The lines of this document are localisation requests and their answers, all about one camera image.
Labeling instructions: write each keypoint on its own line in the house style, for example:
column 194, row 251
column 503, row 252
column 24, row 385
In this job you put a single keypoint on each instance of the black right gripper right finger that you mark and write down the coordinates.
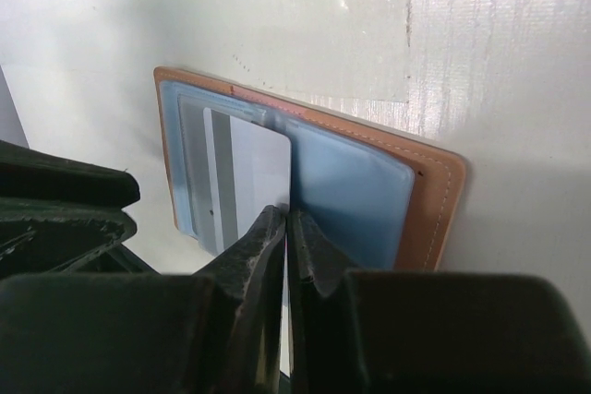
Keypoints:
column 360, row 330

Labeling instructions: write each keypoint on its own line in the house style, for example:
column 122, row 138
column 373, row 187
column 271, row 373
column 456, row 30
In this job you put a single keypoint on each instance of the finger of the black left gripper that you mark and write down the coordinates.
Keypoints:
column 40, row 236
column 38, row 184

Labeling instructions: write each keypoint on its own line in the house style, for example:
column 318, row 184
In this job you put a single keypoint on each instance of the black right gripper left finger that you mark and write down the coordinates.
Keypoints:
column 215, row 331

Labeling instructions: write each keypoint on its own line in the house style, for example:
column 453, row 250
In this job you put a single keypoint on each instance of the brown leather card holder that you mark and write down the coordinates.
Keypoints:
column 440, row 174

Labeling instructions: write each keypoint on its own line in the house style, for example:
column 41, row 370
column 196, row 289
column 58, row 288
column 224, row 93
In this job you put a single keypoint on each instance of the white card grey stripe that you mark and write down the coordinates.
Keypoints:
column 249, row 169

